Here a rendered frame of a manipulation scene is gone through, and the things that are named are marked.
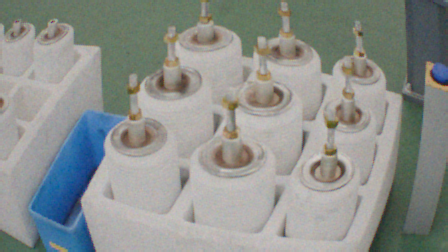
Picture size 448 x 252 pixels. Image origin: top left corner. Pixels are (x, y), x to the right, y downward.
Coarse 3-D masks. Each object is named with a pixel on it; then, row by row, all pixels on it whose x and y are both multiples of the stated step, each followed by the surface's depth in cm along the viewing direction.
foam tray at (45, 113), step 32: (0, 64) 147; (32, 64) 145; (96, 64) 147; (32, 96) 140; (64, 96) 136; (96, 96) 150; (32, 128) 128; (64, 128) 139; (0, 160) 121; (32, 160) 127; (0, 192) 122; (32, 192) 128; (0, 224) 130; (32, 224) 128
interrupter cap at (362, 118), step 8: (328, 104) 117; (336, 104) 117; (360, 104) 117; (336, 112) 116; (360, 112) 116; (368, 112) 115; (344, 120) 114; (352, 120) 114; (360, 120) 114; (368, 120) 114; (336, 128) 113; (344, 128) 113; (352, 128) 113; (360, 128) 112
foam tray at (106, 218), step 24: (216, 120) 130; (384, 120) 134; (312, 144) 123; (384, 144) 121; (384, 168) 117; (96, 192) 115; (360, 192) 113; (384, 192) 125; (96, 216) 114; (120, 216) 112; (144, 216) 112; (168, 216) 112; (192, 216) 116; (360, 216) 109; (96, 240) 118; (120, 240) 115; (144, 240) 113; (168, 240) 111; (192, 240) 109; (216, 240) 108; (240, 240) 108; (264, 240) 108; (288, 240) 107; (312, 240) 106; (360, 240) 105
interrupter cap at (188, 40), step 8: (184, 32) 132; (192, 32) 132; (216, 32) 132; (224, 32) 132; (184, 40) 131; (192, 40) 131; (216, 40) 131; (224, 40) 130; (232, 40) 130; (184, 48) 129; (192, 48) 128; (200, 48) 128; (208, 48) 128; (216, 48) 128
